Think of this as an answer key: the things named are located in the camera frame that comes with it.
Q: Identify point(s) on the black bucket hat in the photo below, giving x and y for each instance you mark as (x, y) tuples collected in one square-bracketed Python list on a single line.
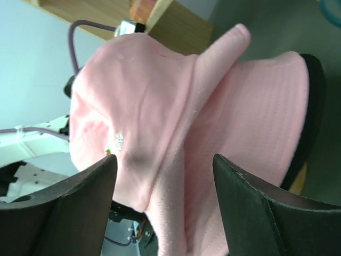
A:
[(295, 178)]

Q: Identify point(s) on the wooden bookshelf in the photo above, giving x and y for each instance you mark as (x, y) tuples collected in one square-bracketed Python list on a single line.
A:
[(167, 21)]

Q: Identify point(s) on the teal plastic basin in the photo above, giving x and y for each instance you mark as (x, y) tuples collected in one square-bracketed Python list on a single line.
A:
[(331, 11)]

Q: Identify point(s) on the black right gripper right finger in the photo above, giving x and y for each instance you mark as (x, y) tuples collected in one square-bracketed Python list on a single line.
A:
[(262, 219)]

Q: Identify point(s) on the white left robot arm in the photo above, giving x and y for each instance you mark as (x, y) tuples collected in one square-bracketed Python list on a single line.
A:
[(29, 153)]

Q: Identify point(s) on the blue orange paperback book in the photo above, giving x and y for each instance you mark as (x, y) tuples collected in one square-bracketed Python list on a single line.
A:
[(140, 10)]

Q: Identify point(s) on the pink bucket hat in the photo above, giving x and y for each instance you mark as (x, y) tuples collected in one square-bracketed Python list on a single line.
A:
[(254, 118), (137, 99)]

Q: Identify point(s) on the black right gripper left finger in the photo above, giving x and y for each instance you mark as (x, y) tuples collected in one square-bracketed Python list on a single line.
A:
[(66, 218)]

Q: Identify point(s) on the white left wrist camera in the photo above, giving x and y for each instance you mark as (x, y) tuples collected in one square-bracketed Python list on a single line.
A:
[(128, 26)]

